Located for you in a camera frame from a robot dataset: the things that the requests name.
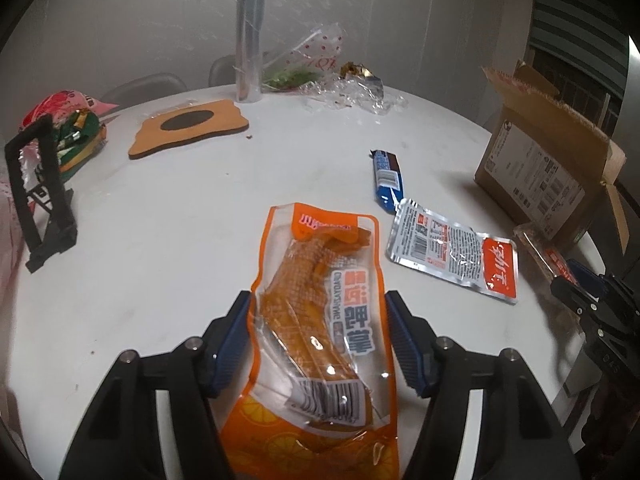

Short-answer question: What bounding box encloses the wooden coaster board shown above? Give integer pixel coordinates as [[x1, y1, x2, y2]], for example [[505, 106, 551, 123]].
[[128, 100, 250, 160]]

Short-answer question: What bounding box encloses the black lattice stand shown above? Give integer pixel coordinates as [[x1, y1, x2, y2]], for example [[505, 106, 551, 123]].
[[4, 113, 79, 274]]

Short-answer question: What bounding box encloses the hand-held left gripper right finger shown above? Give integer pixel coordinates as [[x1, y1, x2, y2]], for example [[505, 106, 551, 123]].
[[384, 290, 583, 480]]

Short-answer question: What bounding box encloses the blue snack bar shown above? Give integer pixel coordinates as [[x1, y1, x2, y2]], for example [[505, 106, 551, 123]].
[[370, 149, 405, 214]]

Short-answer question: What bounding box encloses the pink red snack bag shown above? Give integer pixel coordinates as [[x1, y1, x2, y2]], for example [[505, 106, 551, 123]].
[[20, 90, 121, 133]]

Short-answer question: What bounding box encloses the clear red-dotted plastic wrapper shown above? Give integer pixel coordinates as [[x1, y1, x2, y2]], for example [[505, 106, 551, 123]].
[[262, 22, 409, 117]]

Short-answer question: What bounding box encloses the clear red-label snack packet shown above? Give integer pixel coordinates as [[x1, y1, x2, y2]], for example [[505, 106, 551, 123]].
[[514, 222, 583, 283]]

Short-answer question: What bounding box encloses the grey chair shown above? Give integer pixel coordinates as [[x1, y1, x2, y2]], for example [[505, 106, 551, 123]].
[[207, 54, 241, 87]]

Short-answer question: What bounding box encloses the silver red snack packet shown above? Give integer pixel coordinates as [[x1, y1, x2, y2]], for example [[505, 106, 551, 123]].
[[385, 198, 519, 306]]

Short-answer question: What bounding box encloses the striped window blind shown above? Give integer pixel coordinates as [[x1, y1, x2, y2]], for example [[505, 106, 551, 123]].
[[525, 0, 632, 57]]

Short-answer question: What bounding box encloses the gold foil wrapper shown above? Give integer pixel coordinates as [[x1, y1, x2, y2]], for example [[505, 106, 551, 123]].
[[340, 61, 385, 92]]

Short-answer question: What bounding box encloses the green yellow snack packet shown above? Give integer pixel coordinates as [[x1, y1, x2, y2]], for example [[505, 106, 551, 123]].
[[54, 109, 109, 182]]

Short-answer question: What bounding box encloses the pale pink bag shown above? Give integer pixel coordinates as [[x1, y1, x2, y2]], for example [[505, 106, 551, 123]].
[[0, 175, 31, 286]]

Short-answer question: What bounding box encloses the orange snack packet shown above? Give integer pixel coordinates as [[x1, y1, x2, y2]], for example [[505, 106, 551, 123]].
[[219, 202, 402, 480]]

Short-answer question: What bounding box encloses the clear plastic cup stack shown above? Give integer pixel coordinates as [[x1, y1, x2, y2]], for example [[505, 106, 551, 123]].
[[235, 0, 267, 104]]

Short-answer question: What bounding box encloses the brown cardboard box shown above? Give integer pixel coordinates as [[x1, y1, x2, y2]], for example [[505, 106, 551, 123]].
[[474, 59, 629, 257]]

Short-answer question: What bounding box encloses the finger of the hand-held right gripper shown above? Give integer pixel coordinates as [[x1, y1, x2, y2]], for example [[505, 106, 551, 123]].
[[550, 276, 592, 314], [566, 259, 607, 296]]

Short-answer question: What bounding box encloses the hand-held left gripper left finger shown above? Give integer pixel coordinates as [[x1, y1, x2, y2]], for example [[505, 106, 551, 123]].
[[60, 290, 252, 480]]

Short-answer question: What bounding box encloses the green leafy sprig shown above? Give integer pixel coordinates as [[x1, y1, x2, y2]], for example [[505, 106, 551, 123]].
[[264, 66, 322, 92]]

